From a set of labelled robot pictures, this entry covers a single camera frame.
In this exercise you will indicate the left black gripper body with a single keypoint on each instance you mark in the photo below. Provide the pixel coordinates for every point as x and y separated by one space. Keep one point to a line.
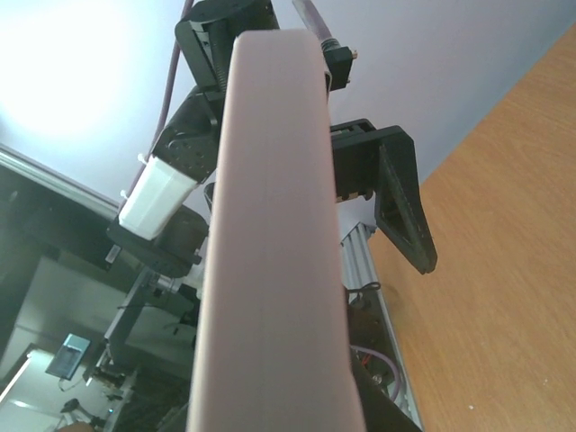
368 160

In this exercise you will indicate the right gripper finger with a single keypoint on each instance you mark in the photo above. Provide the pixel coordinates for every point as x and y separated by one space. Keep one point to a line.
380 413

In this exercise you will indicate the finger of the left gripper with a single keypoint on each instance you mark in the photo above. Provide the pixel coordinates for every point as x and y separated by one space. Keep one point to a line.
398 212

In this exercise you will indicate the phone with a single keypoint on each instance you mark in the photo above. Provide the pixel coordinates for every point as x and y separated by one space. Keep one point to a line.
272 350

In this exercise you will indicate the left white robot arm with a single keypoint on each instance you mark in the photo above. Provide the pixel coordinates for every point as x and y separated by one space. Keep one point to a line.
154 224

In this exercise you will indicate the aluminium front rail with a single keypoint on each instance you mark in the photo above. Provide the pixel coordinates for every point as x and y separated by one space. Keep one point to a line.
358 269

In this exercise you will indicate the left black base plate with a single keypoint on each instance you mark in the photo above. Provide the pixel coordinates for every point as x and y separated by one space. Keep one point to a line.
368 331

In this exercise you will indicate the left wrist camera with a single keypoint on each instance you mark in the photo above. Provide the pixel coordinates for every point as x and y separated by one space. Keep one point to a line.
339 60

